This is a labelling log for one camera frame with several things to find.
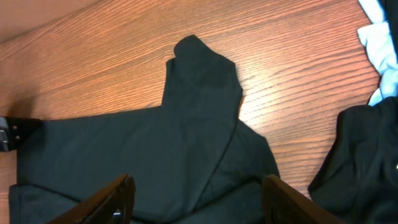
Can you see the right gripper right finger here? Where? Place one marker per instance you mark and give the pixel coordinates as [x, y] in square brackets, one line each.
[282, 204]

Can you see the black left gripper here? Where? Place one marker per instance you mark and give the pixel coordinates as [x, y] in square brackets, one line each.
[14, 131]

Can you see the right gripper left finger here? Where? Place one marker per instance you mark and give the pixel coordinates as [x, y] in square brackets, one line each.
[111, 204]

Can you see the black t-shirt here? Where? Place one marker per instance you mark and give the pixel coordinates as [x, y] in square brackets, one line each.
[192, 159]

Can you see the black logo shirt pile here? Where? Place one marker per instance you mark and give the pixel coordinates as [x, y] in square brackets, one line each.
[358, 179]

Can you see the light blue garment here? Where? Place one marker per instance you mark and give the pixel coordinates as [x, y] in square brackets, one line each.
[380, 41]

